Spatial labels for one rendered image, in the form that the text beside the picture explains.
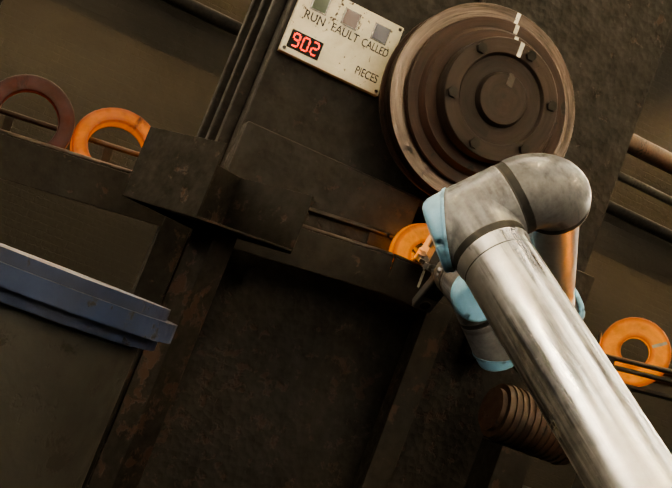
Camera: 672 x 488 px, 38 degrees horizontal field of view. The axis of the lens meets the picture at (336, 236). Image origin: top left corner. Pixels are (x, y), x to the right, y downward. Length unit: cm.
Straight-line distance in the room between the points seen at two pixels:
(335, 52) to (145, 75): 604
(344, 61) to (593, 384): 125
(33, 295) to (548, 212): 77
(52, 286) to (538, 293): 65
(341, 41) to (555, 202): 100
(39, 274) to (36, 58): 728
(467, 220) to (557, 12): 126
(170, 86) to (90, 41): 73
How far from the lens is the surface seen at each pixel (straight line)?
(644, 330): 228
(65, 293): 99
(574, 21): 260
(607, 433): 123
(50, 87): 207
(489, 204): 141
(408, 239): 219
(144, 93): 826
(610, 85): 263
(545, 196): 143
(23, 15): 832
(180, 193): 169
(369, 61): 232
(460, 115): 215
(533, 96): 225
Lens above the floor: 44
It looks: 7 degrees up
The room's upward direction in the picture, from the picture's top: 21 degrees clockwise
